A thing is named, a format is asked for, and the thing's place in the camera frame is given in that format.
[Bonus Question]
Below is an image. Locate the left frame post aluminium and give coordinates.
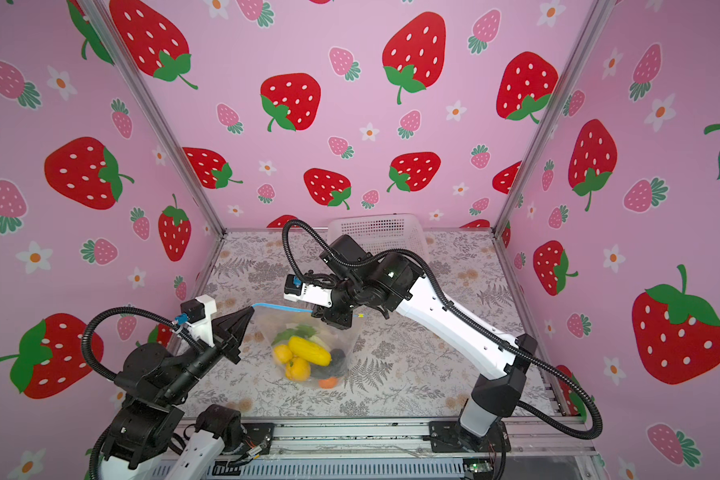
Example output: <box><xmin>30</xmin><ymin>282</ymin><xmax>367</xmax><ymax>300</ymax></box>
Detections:
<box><xmin>80</xmin><ymin>0</ymin><xmax>226</xmax><ymax>236</ymax></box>

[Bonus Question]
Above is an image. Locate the orange mandarin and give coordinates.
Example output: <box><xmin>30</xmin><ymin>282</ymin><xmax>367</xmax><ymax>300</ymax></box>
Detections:
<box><xmin>318</xmin><ymin>377</ymin><xmax>339</xmax><ymax>389</ymax></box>

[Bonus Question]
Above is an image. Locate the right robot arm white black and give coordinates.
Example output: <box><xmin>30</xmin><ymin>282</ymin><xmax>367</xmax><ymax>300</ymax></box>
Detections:
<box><xmin>300</xmin><ymin>249</ymin><xmax>603</xmax><ymax>442</ymax></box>

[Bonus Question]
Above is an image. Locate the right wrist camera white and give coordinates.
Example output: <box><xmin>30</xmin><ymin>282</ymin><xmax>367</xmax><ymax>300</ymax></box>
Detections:
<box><xmin>284</xmin><ymin>274</ymin><xmax>333</xmax><ymax>307</ymax></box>

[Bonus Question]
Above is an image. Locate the aluminium rail base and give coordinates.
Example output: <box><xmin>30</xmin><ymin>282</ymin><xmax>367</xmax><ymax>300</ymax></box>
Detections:
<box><xmin>148</xmin><ymin>417</ymin><xmax>609</xmax><ymax>479</ymax></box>

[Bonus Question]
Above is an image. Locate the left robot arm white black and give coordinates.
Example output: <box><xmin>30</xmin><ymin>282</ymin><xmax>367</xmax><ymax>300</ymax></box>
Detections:
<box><xmin>81</xmin><ymin>301</ymin><xmax>261</xmax><ymax>479</ymax></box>

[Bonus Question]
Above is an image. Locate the frame post aluminium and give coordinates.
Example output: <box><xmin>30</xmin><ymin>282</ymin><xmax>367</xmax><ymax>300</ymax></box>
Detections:
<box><xmin>493</xmin><ymin>0</ymin><xmax>614</xmax><ymax>236</ymax></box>
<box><xmin>80</xmin><ymin>0</ymin><xmax>226</xmax><ymax>236</ymax></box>

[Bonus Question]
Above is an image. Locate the dark purple eggplant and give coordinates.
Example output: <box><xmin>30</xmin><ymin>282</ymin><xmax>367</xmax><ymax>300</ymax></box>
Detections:
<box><xmin>311</xmin><ymin>349</ymin><xmax>347</xmax><ymax>380</ymax></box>

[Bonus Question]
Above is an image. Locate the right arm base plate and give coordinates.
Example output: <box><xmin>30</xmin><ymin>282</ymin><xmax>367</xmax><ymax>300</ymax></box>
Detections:
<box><xmin>426</xmin><ymin>420</ymin><xmax>511</xmax><ymax>453</ymax></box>

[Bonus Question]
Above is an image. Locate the yellow mango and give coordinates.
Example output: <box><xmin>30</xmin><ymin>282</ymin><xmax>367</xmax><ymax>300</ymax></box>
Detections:
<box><xmin>285</xmin><ymin>357</ymin><xmax>311</xmax><ymax>382</ymax></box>

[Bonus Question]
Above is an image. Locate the small yellow lemon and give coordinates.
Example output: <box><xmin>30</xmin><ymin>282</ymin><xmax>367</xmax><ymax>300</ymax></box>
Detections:
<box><xmin>273</xmin><ymin>344</ymin><xmax>294</xmax><ymax>364</ymax></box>

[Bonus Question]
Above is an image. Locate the yellow bell pepper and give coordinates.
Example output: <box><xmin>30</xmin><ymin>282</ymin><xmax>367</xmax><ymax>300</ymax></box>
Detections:
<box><xmin>288</xmin><ymin>337</ymin><xmax>331</xmax><ymax>366</ymax></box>

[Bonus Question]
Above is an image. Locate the right frame post aluminium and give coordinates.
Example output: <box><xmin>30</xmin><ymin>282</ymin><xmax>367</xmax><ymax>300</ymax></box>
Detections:
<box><xmin>493</xmin><ymin>0</ymin><xmax>614</xmax><ymax>236</ymax></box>

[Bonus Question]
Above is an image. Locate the white plastic perforated basket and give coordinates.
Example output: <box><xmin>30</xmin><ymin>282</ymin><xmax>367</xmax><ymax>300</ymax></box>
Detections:
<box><xmin>327</xmin><ymin>214</ymin><xmax>430</xmax><ymax>262</ymax></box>

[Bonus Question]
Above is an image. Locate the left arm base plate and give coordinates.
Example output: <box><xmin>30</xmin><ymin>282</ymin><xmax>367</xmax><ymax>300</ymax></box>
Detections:
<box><xmin>191</xmin><ymin>422</ymin><xmax>276</xmax><ymax>457</ymax></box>

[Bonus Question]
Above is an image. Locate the clear zip bag blue zipper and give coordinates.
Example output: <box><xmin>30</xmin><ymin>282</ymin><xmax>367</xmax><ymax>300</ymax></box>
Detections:
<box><xmin>252</xmin><ymin>303</ymin><xmax>365</xmax><ymax>390</ymax></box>

